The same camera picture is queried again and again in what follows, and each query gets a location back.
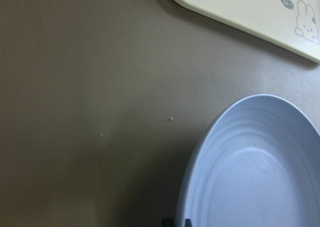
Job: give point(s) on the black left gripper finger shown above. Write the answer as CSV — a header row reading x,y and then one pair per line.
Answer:
x,y
167,222

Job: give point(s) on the cream rabbit tray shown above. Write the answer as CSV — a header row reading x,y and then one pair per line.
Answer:
x,y
291,24

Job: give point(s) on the light blue plate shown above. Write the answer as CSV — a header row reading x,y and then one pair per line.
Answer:
x,y
258,165

